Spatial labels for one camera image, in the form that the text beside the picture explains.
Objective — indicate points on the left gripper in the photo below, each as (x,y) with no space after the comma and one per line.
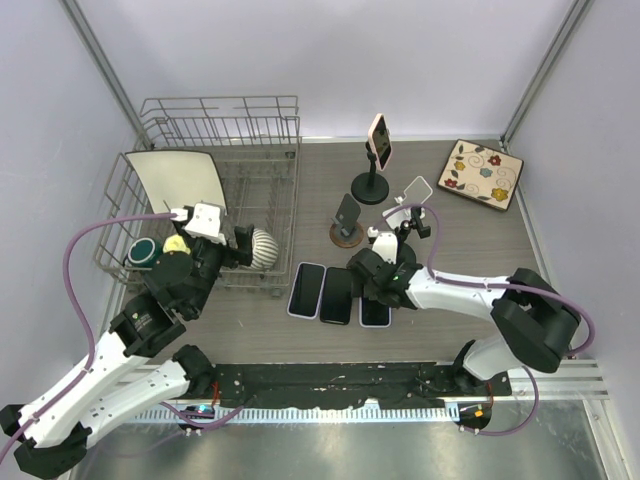
(235,256)

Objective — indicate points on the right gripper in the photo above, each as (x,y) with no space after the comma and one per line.
(368,291)

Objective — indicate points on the purple case phone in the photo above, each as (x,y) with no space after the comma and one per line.
(373,314)

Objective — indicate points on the black case phone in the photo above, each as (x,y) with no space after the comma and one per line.
(336,300)

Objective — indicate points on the lavender case phone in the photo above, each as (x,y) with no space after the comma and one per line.
(304,300)

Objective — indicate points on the black tall phone stand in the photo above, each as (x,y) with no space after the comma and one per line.
(370,188)

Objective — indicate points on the grey wire dish rack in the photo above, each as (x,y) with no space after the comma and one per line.
(255,143)

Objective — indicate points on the pink case phone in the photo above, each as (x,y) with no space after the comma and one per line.
(379,141)

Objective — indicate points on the black round phone stand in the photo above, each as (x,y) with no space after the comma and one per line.
(405,253)

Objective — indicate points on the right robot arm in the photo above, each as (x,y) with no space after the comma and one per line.
(534,323)

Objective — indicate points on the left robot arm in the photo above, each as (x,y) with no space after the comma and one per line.
(55,431)

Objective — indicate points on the wooden base phone stand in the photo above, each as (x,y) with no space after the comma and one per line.
(345,231)

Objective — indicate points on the white folding phone stand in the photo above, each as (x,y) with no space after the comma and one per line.
(417,192)

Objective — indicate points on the striped round mug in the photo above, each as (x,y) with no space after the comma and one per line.
(265,251)

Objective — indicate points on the yellow faceted cup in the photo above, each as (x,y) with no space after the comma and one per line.
(176,243)

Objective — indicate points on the white square plate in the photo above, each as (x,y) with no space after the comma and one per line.
(178,178)

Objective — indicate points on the dark green mug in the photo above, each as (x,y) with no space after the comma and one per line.
(143,253)

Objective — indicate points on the floral square coaster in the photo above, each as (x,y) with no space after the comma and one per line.
(481,174)

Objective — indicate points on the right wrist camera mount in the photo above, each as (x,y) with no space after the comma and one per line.
(384,244)

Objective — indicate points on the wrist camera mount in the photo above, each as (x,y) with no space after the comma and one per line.
(204,220)
(384,244)

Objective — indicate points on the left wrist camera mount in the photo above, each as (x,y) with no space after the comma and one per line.
(204,220)

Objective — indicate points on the black mounting base plate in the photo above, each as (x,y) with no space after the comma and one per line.
(338,386)

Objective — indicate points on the white cable duct strip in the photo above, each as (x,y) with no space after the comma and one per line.
(370,412)

